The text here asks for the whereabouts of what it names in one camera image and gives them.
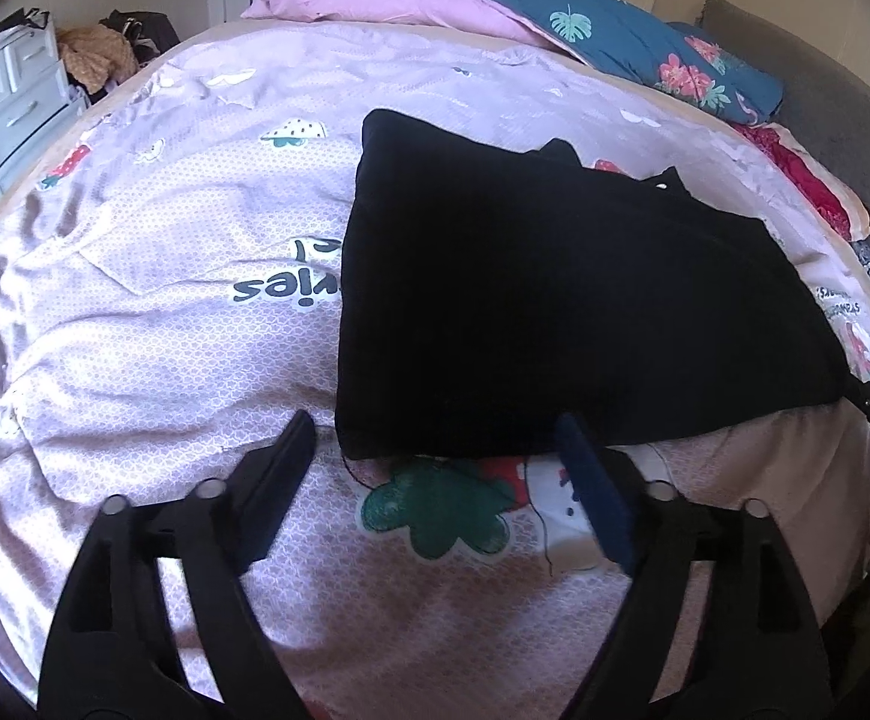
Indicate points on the red floral pillow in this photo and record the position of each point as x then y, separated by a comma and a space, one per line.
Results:
810, 180

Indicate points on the white drawer chest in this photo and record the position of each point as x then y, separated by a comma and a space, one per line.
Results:
7, 97

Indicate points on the grey upholstered headboard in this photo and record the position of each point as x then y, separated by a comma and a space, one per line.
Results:
817, 67

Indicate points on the pink and blue floral quilt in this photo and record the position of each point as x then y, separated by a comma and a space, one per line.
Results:
615, 37

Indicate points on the lilac printed bed sheet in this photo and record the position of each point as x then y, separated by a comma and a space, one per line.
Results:
180, 315

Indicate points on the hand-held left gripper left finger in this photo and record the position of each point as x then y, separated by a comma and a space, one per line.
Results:
281, 472

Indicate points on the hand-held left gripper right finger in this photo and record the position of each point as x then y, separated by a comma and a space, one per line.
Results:
592, 480

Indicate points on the beige orange clothes pile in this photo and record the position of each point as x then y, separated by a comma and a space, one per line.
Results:
97, 56

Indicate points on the black garment with orange trim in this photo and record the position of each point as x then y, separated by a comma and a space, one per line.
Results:
555, 300

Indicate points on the black bag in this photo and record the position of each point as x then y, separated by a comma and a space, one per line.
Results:
142, 30

